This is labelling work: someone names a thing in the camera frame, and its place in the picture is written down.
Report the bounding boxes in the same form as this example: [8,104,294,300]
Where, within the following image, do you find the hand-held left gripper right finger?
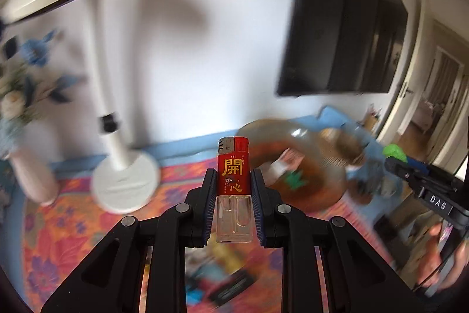
[250,168,416,313]

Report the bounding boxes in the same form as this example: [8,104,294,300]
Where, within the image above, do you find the amber glass bowl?
[236,119,367,216]

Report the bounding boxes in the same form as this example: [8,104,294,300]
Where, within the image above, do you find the black flat object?
[207,271,255,306]

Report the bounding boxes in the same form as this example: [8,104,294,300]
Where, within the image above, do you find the black wall television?
[276,0,409,97]

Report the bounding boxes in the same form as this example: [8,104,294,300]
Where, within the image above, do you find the blue and white artificial flowers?
[0,29,86,160]

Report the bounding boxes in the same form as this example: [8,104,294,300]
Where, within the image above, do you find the bright green object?
[383,143,408,163]

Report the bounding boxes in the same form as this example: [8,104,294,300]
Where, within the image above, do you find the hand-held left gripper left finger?
[41,168,220,313]

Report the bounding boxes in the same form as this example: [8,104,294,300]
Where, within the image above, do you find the floral tablecloth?
[15,137,404,313]

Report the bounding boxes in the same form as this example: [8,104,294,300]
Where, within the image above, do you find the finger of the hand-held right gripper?
[385,156,430,189]

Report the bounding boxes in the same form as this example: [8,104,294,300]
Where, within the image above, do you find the white desk lamp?
[0,0,162,214]

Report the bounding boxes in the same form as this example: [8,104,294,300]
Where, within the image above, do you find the white door frame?
[377,0,469,174]

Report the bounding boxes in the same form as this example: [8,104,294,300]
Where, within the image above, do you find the person's right hand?
[418,221,469,293]

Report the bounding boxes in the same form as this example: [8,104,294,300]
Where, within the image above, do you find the green small item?
[286,170,308,190]

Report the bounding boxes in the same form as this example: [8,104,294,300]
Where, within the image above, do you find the pink small box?
[278,148,305,170]

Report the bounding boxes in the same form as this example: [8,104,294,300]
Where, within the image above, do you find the pale pink ribbed vase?
[7,144,59,207]

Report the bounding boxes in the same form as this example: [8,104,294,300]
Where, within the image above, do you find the red lighter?
[215,136,254,244]

